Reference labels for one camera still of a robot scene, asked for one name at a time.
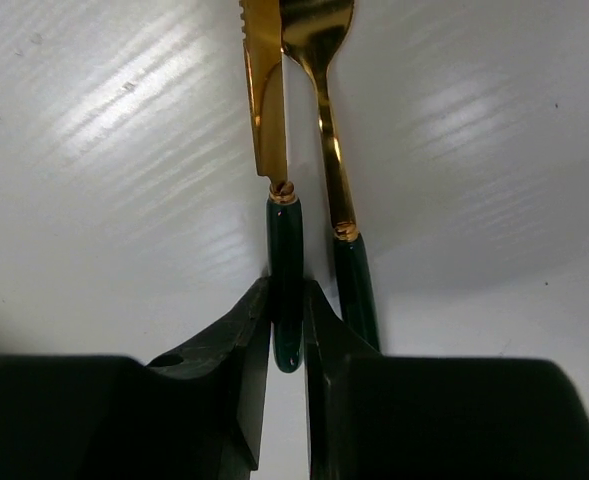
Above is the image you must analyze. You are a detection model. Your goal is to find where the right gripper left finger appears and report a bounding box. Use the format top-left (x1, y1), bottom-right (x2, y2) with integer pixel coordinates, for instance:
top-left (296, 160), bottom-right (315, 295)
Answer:
top-left (0, 278), bottom-right (270, 479)

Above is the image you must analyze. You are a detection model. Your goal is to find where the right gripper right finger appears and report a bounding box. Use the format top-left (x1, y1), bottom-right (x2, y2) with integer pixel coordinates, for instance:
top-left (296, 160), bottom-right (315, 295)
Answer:
top-left (303, 281), bottom-right (589, 479)

